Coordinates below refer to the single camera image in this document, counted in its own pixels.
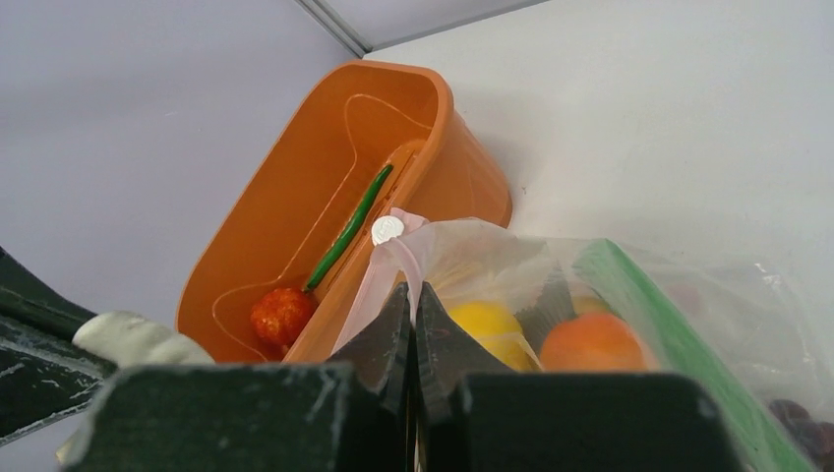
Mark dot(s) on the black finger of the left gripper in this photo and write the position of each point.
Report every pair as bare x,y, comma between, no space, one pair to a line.
44,377

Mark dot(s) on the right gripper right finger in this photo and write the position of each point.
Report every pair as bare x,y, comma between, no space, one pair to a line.
445,355

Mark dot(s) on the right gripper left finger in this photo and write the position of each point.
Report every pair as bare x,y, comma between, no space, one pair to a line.
375,433

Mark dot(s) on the yellow lemon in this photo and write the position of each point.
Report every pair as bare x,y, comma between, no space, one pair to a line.
497,330

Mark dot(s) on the white mushroom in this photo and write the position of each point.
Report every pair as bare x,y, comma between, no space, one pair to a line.
128,339

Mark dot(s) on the small orange tangerine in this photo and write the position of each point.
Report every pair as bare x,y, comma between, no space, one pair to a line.
595,342

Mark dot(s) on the clear zip top bag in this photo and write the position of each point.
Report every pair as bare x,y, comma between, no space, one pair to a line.
735,327

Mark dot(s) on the dark red grape bunch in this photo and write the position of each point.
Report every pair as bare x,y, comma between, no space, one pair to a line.
814,438

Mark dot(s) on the red tomato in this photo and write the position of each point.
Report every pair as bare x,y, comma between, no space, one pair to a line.
281,315

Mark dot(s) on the orange plastic basket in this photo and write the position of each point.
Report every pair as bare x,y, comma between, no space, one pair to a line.
361,117

